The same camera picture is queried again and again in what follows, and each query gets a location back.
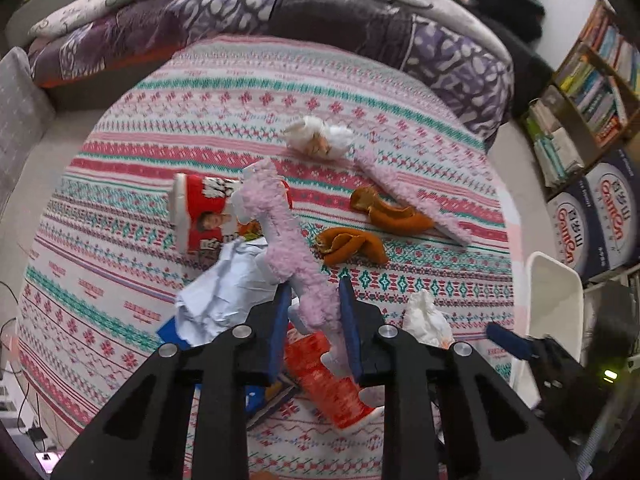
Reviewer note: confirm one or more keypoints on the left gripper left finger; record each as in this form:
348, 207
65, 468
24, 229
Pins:
141, 432

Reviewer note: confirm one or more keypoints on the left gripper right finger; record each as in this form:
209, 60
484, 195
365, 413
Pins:
445, 409

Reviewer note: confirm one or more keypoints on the pink fuzzy sock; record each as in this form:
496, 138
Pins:
409, 195
316, 307

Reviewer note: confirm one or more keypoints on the blue biscuit box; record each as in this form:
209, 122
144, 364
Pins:
260, 402

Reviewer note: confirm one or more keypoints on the white plastic trash bin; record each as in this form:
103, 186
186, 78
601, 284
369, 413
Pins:
554, 308

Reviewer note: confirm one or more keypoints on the small white tissue wad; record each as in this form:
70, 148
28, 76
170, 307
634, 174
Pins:
425, 322

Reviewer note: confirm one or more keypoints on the red orange snack wrapper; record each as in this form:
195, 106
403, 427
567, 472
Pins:
336, 398

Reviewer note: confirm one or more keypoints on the lower blue cardboard box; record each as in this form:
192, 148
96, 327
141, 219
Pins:
571, 215

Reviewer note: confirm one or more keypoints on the blue cardboard box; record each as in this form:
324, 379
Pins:
571, 215
614, 187

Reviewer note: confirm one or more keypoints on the red snack bag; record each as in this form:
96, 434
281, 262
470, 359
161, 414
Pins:
208, 212

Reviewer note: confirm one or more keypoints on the upper blue cardboard box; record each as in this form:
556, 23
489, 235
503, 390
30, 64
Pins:
614, 187

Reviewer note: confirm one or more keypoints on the striped patterned bed sheet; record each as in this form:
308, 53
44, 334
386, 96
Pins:
105, 270

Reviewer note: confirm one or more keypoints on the grey pillow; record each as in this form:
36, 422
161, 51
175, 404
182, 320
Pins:
25, 116

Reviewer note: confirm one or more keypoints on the crumpled white tissue ball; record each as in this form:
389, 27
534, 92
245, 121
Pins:
315, 138

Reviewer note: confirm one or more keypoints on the wooden bookshelf with books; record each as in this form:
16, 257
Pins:
590, 103

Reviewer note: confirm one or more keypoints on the black cabinet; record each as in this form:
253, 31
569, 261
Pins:
531, 72

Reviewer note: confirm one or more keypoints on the purple patterned folded quilt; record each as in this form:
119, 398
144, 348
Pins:
438, 42

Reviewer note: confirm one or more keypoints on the black clothes pile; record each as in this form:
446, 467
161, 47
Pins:
522, 17

